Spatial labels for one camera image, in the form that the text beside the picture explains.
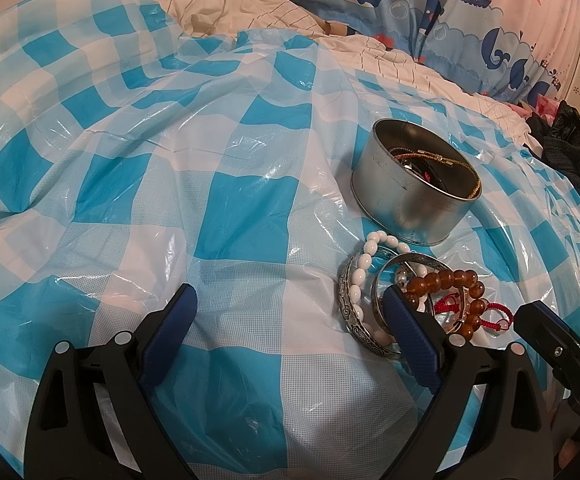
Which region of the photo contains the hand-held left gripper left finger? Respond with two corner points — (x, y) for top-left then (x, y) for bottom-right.
(29, 282), (199, 480)

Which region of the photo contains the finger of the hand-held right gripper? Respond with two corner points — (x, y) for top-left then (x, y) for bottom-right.
(513, 301), (580, 377)

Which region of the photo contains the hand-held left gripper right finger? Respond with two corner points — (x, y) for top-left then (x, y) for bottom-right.
(381, 284), (556, 480)

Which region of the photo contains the red cord bracelet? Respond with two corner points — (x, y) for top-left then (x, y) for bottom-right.
(432, 296), (515, 334)

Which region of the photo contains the amber bead bracelet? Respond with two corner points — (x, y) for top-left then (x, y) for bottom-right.
(403, 268), (486, 339)

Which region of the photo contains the plain silver bangle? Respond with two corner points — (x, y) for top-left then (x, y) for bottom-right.
(370, 252), (467, 334)

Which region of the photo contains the white bead bracelet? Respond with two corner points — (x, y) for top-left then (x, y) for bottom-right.
(348, 230), (429, 336)

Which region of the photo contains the round metal tin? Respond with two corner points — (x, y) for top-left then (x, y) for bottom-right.
(351, 118), (484, 246)

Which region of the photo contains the black ribbed bracelet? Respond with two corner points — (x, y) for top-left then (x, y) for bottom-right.
(392, 152), (454, 194)

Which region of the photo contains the gold bracelet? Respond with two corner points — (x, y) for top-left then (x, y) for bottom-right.
(392, 146), (484, 200)

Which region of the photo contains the blue checkered plastic sheet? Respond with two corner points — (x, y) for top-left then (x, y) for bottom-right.
(0, 0), (580, 480)

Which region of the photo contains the dark clothing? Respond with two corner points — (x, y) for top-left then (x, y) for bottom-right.
(526, 100), (580, 257)

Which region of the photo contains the pink cloth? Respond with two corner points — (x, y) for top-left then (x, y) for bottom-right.
(512, 96), (562, 122)

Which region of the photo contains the whale print curtain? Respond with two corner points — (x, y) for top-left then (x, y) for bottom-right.
(245, 0), (580, 107)

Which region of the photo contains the white striped duvet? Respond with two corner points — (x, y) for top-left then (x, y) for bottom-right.
(150, 0), (542, 149)

